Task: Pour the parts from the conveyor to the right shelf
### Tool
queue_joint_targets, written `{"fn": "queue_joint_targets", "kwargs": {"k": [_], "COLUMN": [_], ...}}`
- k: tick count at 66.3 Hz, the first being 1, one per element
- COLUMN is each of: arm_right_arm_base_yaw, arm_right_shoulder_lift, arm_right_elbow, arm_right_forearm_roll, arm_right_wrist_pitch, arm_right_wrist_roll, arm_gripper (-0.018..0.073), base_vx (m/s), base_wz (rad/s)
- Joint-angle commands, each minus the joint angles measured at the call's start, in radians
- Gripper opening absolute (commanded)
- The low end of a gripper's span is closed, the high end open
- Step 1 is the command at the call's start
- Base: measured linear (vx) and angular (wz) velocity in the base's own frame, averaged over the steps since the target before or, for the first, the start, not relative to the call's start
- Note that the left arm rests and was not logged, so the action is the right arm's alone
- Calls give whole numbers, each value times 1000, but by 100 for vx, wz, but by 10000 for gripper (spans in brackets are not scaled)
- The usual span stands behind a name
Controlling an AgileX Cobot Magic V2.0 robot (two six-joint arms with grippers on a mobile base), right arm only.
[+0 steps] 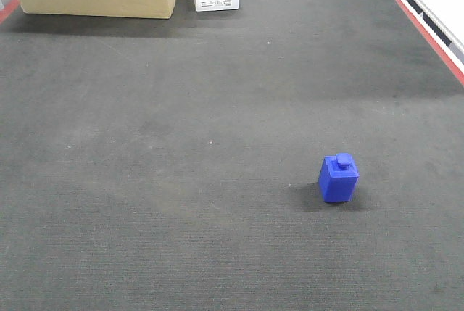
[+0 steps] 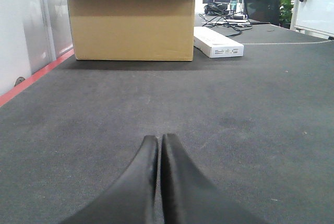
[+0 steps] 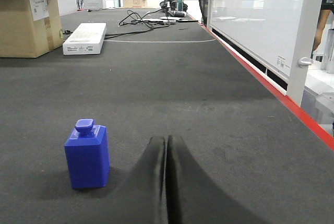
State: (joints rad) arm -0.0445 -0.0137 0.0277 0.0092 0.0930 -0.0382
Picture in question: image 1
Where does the blue plastic bottle-shaped part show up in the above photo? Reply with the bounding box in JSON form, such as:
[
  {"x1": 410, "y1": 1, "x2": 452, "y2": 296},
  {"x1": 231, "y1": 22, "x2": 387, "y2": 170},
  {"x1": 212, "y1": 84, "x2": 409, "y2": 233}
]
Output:
[{"x1": 318, "y1": 153, "x2": 360, "y2": 203}]

